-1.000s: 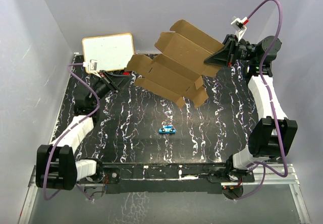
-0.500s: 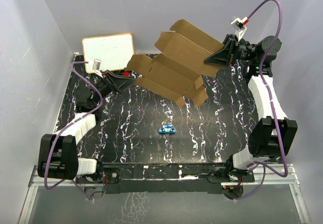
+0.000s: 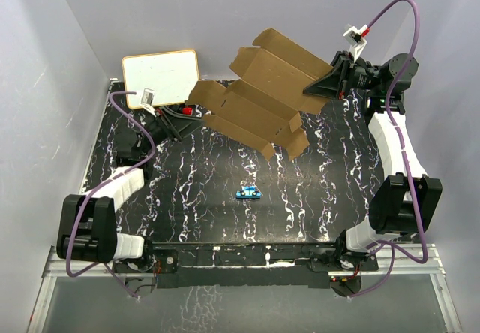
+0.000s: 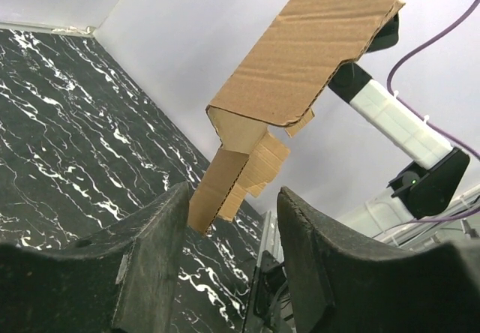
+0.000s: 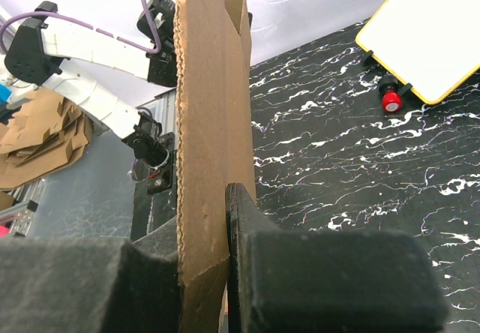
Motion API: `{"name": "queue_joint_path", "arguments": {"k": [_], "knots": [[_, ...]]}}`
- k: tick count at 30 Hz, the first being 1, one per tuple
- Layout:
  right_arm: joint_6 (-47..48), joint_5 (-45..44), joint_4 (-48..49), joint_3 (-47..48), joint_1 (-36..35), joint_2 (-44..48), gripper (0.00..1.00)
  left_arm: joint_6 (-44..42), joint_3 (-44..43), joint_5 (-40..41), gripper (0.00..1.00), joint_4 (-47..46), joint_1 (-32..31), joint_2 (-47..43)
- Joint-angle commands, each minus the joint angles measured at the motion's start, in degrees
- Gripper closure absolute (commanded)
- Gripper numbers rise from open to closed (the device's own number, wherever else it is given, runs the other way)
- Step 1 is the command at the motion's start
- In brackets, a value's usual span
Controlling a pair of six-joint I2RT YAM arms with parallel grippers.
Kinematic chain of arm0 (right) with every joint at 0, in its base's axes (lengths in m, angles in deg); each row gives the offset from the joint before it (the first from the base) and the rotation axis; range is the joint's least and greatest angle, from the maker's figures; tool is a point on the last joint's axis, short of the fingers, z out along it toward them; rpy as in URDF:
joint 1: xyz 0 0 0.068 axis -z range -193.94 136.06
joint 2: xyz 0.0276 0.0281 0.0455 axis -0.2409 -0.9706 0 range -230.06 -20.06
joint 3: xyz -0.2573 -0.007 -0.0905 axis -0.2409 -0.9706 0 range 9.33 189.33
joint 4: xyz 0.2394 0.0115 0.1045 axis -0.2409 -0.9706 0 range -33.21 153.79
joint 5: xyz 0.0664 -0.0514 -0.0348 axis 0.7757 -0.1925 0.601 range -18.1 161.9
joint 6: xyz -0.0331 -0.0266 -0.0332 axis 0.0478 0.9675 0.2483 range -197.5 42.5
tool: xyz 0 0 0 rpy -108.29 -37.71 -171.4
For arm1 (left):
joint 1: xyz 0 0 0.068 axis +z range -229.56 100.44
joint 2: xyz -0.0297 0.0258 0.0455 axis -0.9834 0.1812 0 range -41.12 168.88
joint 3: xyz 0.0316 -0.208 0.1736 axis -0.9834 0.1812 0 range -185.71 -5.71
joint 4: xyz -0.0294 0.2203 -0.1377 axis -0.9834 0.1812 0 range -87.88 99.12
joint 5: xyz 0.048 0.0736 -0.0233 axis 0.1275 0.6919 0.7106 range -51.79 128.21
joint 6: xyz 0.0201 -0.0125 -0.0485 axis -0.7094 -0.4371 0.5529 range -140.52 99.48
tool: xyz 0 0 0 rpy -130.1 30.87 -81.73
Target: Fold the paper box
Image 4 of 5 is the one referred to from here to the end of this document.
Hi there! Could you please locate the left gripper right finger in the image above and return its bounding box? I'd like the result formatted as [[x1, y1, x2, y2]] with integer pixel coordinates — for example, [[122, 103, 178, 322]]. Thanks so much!
[[277, 187, 479, 332]]

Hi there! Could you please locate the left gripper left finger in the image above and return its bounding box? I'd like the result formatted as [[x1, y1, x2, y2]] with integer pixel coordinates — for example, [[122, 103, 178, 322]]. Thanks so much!
[[1, 183, 189, 332]]

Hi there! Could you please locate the brown cardboard box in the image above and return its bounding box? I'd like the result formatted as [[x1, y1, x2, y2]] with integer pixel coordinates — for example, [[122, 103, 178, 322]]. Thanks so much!
[[187, 0, 403, 233]]

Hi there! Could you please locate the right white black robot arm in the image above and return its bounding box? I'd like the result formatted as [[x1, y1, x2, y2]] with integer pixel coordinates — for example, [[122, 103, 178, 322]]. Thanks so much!
[[328, 62, 470, 230]]

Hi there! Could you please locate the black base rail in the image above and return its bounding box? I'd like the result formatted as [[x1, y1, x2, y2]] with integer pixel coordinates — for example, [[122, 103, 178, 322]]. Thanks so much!
[[241, 250, 294, 332]]

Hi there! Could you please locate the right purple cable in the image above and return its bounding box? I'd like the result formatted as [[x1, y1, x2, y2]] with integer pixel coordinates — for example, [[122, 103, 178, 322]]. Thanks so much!
[[385, 0, 480, 224]]

